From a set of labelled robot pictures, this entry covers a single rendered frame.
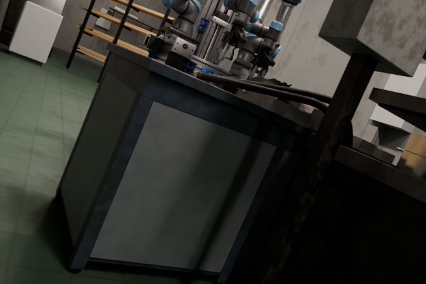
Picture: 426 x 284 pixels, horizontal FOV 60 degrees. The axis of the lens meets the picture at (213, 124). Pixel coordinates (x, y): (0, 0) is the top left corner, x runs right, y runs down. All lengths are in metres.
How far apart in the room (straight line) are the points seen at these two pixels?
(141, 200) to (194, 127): 0.33
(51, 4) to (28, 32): 0.60
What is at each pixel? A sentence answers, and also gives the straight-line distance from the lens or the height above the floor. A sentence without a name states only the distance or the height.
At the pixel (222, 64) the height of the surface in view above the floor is 0.92.
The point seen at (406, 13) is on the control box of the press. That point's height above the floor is 1.21.
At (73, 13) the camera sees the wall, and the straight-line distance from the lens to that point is 12.45.
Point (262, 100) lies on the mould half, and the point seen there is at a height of 0.83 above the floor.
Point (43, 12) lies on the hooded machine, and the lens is 7.09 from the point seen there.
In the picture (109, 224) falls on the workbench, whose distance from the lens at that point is 1.41.
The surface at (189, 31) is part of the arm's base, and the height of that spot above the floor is 1.07.
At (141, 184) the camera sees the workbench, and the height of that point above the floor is 0.37.
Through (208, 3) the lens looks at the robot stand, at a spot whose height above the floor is 1.33.
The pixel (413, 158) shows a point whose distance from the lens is 1.82.
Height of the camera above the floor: 0.78
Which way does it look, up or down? 5 degrees down
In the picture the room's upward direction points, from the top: 23 degrees clockwise
